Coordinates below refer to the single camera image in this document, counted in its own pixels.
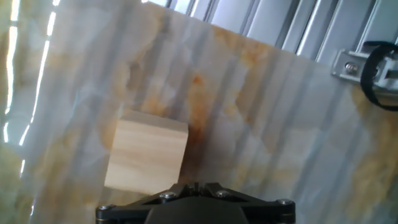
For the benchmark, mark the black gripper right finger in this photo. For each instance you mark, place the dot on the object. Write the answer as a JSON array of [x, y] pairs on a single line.
[[270, 213]]

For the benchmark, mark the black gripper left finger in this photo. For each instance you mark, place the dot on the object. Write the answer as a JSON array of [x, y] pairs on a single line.
[[124, 213]]

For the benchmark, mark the light wooden block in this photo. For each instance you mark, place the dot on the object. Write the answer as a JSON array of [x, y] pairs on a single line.
[[146, 155]]

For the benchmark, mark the orange marble pattern mat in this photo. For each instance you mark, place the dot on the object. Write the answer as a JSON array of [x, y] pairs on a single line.
[[264, 124]]

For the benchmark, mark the aluminium pole with bracket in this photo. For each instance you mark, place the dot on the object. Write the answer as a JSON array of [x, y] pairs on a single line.
[[351, 67]]

